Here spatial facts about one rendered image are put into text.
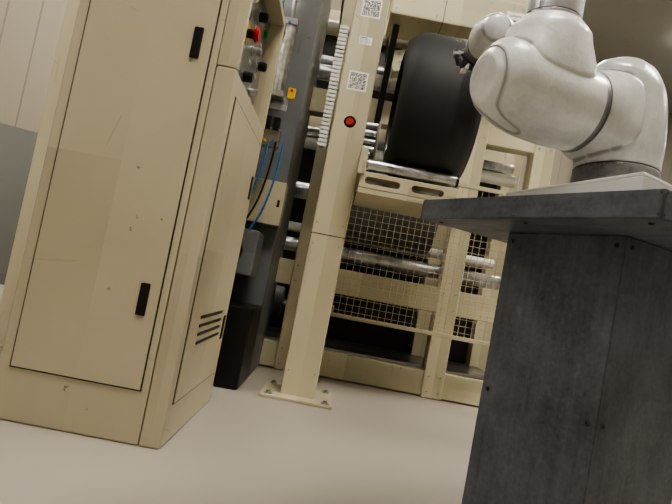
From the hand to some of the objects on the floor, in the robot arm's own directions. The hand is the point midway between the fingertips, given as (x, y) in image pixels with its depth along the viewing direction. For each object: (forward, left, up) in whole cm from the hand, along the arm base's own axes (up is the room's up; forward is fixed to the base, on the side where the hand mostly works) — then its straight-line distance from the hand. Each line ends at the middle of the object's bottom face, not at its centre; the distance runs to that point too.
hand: (465, 66), depth 188 cm
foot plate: (+57, +17, -118) cm, 132 cm away
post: (+57, +17, -118) cm, 132 cm away
